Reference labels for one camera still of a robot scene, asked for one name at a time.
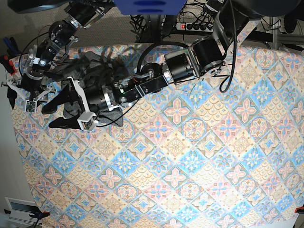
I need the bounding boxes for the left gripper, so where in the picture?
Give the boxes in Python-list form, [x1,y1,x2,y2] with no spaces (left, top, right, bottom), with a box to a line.
[41,77,143,132]

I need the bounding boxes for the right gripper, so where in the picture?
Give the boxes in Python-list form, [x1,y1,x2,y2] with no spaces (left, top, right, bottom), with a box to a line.
[2,57,55,112]

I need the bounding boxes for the grey t-shirt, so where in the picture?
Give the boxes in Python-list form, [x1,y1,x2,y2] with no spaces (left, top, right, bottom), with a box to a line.
[51,51,129,119]

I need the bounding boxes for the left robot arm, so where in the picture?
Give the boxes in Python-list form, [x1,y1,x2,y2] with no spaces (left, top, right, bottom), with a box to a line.
[41,0,265,132]

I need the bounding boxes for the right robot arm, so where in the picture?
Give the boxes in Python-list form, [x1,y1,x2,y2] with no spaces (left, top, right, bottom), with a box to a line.
[0,0,115,112]

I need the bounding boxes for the red black clamp left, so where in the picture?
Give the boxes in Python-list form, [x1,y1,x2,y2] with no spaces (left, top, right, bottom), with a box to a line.
[0,37,19,75]

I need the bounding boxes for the red clamp bottom left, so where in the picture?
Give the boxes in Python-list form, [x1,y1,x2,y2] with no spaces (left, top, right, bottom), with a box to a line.
[29,212,50,220]

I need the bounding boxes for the patterned tablecloth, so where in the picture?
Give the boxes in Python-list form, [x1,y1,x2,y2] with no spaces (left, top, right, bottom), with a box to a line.
[11,47,304,228]

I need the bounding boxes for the power strip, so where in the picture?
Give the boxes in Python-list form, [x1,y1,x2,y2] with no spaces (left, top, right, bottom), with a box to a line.
[175,22,214,33]

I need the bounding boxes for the red clamp bottom right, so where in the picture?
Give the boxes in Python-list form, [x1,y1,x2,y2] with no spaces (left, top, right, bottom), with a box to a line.
[294,206,304,215]

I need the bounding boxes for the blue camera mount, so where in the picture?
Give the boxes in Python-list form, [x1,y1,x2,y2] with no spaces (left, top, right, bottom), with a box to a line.
[114,0,186,15]

